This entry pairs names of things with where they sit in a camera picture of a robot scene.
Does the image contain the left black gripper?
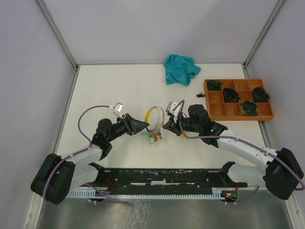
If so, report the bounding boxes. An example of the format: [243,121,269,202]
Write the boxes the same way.
[107,113,149,142]

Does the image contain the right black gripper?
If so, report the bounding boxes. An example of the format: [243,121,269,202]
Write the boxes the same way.
[163,111,201,136]

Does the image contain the green tag key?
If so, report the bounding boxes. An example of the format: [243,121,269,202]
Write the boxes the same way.
[141,131,149,136]

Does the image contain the large metal keyring yellow handle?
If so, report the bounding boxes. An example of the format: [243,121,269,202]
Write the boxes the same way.
[144,106,165,139]

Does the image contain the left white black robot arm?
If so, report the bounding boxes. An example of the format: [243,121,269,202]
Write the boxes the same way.
[30,114,149,205]

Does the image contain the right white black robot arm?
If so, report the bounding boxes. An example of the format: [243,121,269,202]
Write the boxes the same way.
[163,101,305,200]

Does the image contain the black key tag key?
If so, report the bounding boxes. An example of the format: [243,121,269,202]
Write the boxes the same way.
[196,93,205,98]

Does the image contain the teal cloth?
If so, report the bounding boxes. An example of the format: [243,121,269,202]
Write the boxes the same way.
[163,54,201,86]

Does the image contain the green key tag on ring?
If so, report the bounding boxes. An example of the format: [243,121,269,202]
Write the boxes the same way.
[149,138,155,145]

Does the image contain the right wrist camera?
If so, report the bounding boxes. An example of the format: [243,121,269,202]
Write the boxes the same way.
[166,102,182,122]

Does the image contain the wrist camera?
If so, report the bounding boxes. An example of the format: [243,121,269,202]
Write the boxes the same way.
[109,103,123,119]
[166,102,182,122]

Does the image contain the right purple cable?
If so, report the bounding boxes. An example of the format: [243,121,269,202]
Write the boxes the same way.
[175,100,305,205]

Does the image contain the purple cable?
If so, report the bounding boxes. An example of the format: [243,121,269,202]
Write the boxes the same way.
[175,100,305,205]
[42,104,129,205]

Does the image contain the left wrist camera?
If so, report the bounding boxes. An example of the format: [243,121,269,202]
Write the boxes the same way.
[109,103,123,119]

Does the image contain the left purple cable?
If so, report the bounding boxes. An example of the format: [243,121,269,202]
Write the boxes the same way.
[42,104,129,205]

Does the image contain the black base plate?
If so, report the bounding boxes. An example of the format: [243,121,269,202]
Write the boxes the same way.
[90,168,247,195]

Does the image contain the black strap bundle top left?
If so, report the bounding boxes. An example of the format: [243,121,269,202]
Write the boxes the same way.
[206,80,224,91]

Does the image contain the black strap bundle middle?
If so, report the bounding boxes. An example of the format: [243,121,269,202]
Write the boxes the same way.
[222,87,241,103]

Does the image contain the white cable duct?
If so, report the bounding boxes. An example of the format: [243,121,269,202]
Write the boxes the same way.
[65,187,227,198]

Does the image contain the black green strap bundle bottom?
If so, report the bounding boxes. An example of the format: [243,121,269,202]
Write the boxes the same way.
[239,100,259,117]

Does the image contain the black strap bundle right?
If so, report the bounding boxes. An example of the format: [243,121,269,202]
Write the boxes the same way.
[252,86,270,102]

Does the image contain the aluminium frame rail right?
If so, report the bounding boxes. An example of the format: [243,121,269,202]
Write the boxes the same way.
[243,0,287,68]

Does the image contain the aluminium frame rail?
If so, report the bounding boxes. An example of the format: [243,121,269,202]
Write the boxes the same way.
[243,0,287,68]
[34,0,78,69]

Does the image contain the aluminium frame rail left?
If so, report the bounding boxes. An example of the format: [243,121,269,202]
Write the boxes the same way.
[34,0,78,69]

